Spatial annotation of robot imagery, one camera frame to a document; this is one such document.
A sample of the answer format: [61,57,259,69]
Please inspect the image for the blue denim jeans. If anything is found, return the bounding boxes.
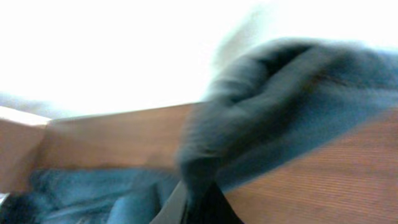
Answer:
[1,40,397,223]

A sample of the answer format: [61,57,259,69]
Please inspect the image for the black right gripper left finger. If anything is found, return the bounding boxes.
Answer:
[150,182,188,224]

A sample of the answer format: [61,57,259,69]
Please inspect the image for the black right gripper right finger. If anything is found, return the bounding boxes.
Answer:
[186,183,244,224]

